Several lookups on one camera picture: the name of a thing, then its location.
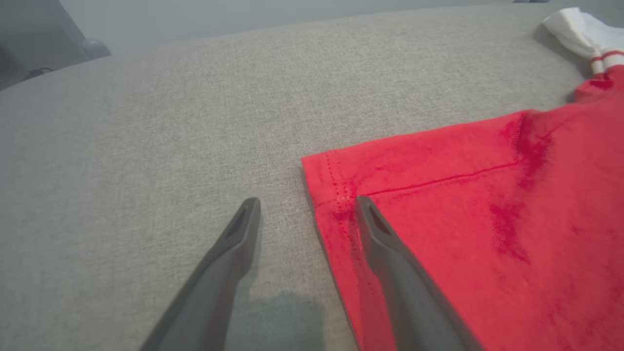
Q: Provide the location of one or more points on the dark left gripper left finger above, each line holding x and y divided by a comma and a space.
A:
219, 273

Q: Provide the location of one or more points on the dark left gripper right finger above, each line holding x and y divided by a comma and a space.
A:
409, 297

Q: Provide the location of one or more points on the red shirt with white sleeves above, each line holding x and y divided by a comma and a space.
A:
487, 219

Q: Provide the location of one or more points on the grey rounded partition foot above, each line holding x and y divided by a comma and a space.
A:
95, 48

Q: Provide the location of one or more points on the grey partition post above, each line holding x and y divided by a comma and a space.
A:
73, 22

